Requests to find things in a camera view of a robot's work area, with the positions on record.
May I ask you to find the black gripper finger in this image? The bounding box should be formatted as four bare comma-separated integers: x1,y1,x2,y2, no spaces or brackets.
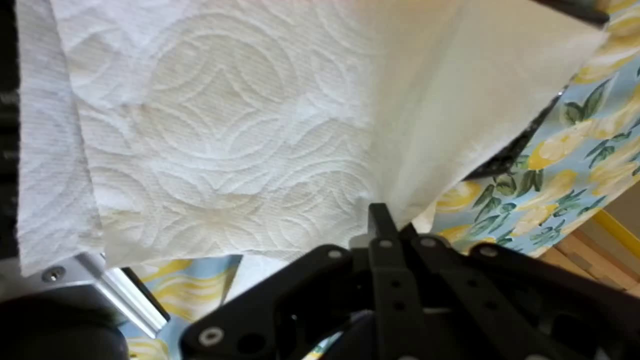
368,203,425,360

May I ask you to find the white paper towel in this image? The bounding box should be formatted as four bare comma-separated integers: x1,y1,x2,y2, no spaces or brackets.
14,0,611,278

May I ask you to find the black computer keyboard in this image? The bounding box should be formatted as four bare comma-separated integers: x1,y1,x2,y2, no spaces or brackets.
0,0,611,257

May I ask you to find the wooden chair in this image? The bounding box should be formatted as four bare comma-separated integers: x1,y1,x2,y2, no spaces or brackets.
542,184,640,296

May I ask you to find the lemon print tablecloth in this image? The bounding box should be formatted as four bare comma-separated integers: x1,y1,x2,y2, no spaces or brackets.
125,0,640,360

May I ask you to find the aluminium frame rail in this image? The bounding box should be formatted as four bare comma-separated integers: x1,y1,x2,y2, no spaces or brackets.
0,251,169,338

